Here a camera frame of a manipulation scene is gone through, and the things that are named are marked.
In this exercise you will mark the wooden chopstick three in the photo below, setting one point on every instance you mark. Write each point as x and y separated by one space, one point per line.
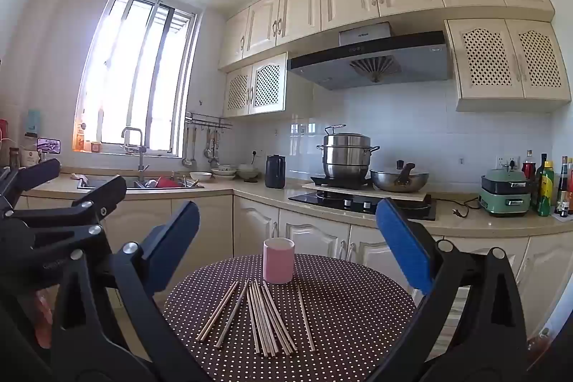
254 330

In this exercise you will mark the phone on stand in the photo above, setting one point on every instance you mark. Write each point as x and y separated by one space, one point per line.
48 146

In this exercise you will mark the stacked white dishes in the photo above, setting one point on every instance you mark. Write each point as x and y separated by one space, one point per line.
243 171

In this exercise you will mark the white bowl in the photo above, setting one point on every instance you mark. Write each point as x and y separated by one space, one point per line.
201 176

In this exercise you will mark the green oil bottle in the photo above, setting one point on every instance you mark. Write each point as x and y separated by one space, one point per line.
546 189

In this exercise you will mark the kitchen window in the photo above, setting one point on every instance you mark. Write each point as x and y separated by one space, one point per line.
137 73

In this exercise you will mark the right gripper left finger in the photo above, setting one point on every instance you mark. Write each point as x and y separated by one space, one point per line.
87 341

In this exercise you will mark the dark sauce bottle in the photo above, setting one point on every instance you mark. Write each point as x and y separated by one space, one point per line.
562 206

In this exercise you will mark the wooden chopstick seven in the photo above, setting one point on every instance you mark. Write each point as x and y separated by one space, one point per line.
277 327

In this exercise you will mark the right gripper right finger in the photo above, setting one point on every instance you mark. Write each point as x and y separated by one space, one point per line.
469 325

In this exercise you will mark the stainless steel steamer pot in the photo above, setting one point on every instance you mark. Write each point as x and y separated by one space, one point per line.
346 155

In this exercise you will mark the wooden chopstick nine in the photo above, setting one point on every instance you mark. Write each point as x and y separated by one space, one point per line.
307 327

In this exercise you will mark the lattice door cabinet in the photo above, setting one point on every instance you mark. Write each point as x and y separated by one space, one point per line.
257 89
507 65

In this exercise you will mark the lower cream cabinets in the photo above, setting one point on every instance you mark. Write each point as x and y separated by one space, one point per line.
235 222

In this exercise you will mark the red bowl in sink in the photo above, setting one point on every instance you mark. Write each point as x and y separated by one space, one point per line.
167 183

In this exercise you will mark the wooden chopstick five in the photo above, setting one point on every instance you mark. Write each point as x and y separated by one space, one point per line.
264 319

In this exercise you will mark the brown polka dot tablecloth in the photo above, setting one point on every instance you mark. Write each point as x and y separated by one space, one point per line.
355 314

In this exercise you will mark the beige board under pots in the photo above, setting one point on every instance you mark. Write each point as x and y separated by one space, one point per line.
370 192

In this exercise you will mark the black induction cooker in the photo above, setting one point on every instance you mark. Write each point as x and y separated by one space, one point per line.
344 183

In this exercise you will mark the right lattice door cabinet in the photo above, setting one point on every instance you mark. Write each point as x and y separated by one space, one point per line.
507 65

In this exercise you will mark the wooden chopstick four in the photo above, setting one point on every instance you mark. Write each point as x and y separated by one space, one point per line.
258 322

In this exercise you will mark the steel wok black handle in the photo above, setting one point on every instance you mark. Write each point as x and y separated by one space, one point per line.
402 178

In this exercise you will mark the wooden chopstick one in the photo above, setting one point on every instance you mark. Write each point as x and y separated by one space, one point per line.
216 311

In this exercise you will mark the black gas stove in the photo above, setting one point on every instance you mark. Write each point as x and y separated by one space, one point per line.
416 210

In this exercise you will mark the grey range hood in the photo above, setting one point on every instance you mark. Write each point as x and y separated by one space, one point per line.
415 57

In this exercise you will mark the left lattice door cabinet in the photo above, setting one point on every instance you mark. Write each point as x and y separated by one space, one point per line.
257 89

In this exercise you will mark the chrome sink faucet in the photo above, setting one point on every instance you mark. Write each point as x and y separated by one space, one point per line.
139 148

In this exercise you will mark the dark blue kettle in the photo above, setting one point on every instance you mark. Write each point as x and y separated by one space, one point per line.
275 172

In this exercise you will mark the green electric cooker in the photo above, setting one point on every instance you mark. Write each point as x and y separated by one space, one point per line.
505 192

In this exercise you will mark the pink paper cup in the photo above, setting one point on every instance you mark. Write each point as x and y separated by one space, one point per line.
278 260

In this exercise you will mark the wooden chopstick six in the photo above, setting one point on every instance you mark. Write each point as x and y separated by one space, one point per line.
275 331

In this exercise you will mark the steel kitchen sink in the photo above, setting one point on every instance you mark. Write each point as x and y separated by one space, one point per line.
92 182

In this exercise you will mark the wall utensil rack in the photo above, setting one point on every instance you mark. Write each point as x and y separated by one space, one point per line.
200 127

